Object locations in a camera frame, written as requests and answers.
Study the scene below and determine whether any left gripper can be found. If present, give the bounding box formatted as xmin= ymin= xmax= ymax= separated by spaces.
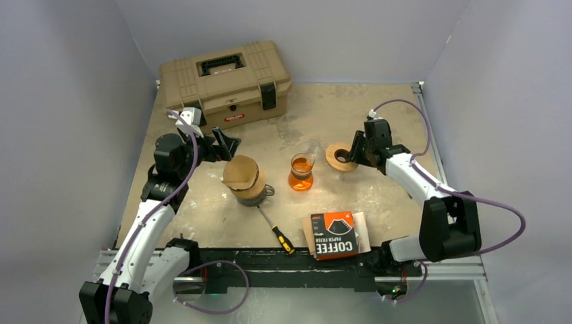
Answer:
xmin=177 ymin=126 xmax=239 ymax=178

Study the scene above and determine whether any wooden ring holder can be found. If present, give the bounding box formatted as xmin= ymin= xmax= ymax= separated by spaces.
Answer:
xmin=226 ymin=169 xmax=267 ymax=198
xmin=325 ymin=142 xmax=358 ymax=173

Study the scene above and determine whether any brown paper coffee filter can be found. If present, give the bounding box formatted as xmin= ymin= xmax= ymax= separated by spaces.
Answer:
xmin=221 ymin=155 xmax=260 ymax=191

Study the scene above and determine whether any orange glass carafe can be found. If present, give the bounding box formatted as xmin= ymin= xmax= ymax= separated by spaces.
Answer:
xmin=288 ymin=153 xmax=315 ymax=192

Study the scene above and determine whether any coffee paper filter box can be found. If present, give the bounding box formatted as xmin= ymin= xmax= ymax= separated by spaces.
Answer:
xmin=310 ymin=211 xmax=359 ymax=261

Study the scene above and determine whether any smoky glass carafe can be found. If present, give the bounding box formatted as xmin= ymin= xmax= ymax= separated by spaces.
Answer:
xmin=235 ymin=184 xmax=275 ymax=207

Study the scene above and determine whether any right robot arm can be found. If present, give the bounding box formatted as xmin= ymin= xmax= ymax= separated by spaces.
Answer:
xmin=349 ymin=118 xmax=482 ymax=275

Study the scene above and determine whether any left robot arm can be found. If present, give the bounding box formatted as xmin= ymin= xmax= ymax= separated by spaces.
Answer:
xmin=79 ymin=127 xmax=241 ymax=323

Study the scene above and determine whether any tan plastic toolbox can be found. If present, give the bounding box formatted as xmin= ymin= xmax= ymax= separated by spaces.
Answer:
xmin=159 ymin=40 xmax=292 ymax=132

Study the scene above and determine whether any yellow black screwdriver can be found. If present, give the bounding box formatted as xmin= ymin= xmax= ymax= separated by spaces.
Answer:
xmin=257 ymin=205 xmax=295 ymax=254

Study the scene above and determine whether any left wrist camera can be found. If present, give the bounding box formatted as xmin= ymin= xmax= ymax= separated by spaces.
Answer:
xmin=167 ymin=107 xmax=204 ymax=138

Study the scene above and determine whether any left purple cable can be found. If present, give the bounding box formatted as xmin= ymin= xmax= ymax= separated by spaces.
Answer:
xmin=103 ymin=109 xmax=250 ymax=324

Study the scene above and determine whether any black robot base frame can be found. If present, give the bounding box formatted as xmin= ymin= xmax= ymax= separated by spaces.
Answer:
xmin=91 ymin=246 xmax=488 ymax=296

